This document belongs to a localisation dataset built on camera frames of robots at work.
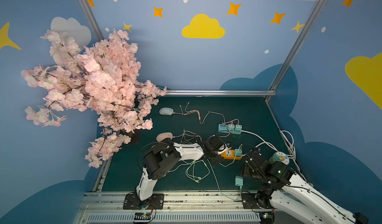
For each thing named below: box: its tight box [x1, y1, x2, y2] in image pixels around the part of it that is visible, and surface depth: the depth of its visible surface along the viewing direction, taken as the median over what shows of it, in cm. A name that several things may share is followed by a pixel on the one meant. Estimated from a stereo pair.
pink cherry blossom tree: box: [20, 29, 167, 168], surface depth 63 cm
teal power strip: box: [217, 123, 243, 135], surface depth 103 cm
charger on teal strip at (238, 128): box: [234, 124, 243, 132], surface depth 98 cm
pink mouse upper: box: [156, 131, 174, 142], surface depth 99 cm
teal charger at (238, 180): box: [234, 175, 244, 187], surface depth 81 cm
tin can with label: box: [269, 151, 290, 166], surface depth 84 cm
